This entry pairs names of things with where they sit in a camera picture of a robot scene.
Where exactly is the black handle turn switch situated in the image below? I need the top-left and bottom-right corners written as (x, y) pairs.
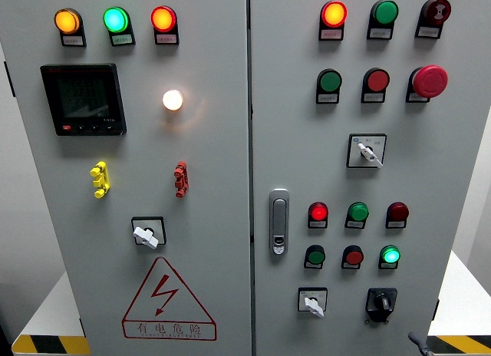
top-left (364, 287), bottom-right (399, 325)

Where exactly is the black yellow striped tape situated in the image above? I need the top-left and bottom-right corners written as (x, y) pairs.
top-left (11, 334), bottom-right (92, 356)
top-left (426, 335), bottom-right (491, 356)

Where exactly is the small green round lamp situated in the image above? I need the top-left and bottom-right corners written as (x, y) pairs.
top-left (346, 201), bottom-right (370, 223)
top-left (378, 244), bottom-right (401, 265)

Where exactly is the small red push button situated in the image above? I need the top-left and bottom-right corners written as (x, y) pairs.
top-left (341, 245), bottom-right (365, 266)

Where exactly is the small red round lamp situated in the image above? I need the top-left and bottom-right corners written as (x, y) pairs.
top-left (308, 201), bottom-right (330, 223)
top-left (386, 201), bottom-right (410, 223)

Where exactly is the small green push button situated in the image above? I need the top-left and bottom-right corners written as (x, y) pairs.
top-left (304, 244), bottom-right (327, 266)

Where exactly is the silver door lock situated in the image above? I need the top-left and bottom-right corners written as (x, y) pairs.
top-left (268, 187), bottom-right (291, 256)

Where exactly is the pale grey cabinet door with lock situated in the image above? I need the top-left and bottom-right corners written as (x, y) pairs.
top-left (248, 0), bottom-right (491, 356)

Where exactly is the red warning triangle sticker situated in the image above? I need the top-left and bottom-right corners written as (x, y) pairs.
top-left (121, 256), bottom-right (218, 342)

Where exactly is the large red stop button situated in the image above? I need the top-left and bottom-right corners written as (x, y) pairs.
top-left (407, 64), bottom-right (450, 100)

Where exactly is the large red push button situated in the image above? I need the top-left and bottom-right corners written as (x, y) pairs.
top-left (362, 67), bottom-right (391, 94)

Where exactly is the large green push button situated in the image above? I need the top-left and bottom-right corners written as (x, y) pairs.
top-left (316, 68), bottom-right (343, 94)
top-left (370, 0), bottom-right (400, 27)

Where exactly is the dark red round buzzer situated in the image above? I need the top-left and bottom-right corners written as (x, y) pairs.
top-left (420, 0), bottom-right (453, 27)

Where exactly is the large red round lamp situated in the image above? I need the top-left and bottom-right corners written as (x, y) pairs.
top-left (150, 5), bottom-right (179, 34)
top-left (320, 0), bottom-right (348, 29)

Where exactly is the white round lamp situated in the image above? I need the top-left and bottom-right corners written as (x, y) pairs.
top-left (161, 89), bottom-right (185, 112)

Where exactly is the black display meter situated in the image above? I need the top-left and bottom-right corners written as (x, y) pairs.
top-left (39, 62), bottom-right (128, 137)

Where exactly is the large green glowing lamp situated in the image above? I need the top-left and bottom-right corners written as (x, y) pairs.
top-left (102, 6), bottom-right (131, 35)

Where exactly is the large yellow round lamp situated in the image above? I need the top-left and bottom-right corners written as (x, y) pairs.
top-left (53, 8), bottom-right (83, 36)

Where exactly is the slim white handle turn switch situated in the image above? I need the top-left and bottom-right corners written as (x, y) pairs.
top-left (345, 133), bottom-right (387, 170)

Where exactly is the small red handle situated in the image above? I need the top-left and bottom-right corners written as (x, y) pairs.
top-left (173, 160), bottom-right (190, 199)

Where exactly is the small yellow handle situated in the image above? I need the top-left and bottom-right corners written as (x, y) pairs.
top-left (89, 160), bottom-right (112, 199)

